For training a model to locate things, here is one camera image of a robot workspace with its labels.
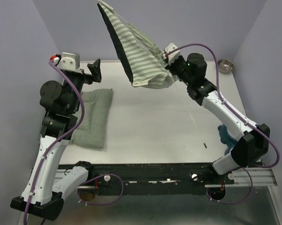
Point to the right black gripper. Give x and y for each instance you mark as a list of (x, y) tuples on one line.
[(170, 67)]

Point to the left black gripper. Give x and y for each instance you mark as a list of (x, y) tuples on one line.
[(95, 69)]

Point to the white tent pole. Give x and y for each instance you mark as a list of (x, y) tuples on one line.
[(186, 106)]

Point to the green striped pet tent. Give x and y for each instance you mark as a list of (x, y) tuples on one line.
[(140, 57)]

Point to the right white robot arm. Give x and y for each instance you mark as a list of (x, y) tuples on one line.
[(251, 138)]

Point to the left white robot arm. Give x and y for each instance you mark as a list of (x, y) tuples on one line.
[(42, 197)]

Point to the steel pet bowl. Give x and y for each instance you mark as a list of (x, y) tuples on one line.
[(225, 66)]

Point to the green checkered cushion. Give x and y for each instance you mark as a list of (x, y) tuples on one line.
[(91, 132)]

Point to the teal paw print toy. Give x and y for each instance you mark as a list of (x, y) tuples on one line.
[(226, 139)]

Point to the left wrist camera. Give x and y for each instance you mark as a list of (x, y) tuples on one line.
[(67, 61)]

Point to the black mounting rail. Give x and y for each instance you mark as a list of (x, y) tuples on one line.
[(154, 179)]

